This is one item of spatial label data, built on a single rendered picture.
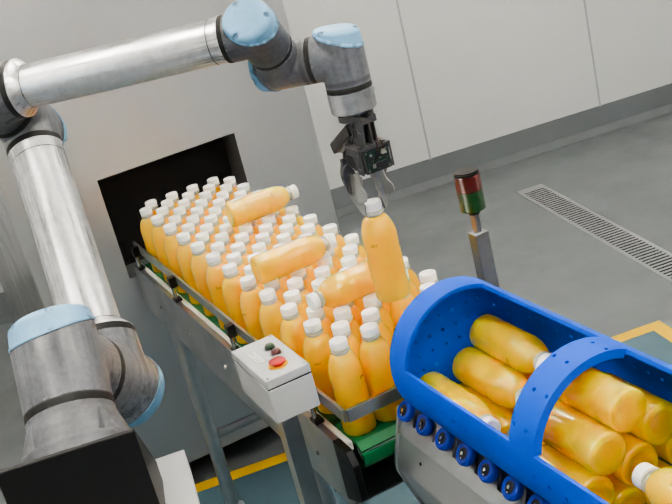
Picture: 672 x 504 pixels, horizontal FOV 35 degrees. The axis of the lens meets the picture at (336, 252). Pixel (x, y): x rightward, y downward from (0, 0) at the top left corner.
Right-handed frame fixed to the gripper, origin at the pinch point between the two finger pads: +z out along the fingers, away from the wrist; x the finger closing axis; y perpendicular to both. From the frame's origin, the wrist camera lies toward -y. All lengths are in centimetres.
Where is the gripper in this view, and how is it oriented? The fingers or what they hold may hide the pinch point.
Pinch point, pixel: (371, 204)
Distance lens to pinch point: 218.0
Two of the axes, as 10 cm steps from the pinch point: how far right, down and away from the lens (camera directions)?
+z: 2.2, 9.1, 3.5
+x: 8.7, -3.5, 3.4
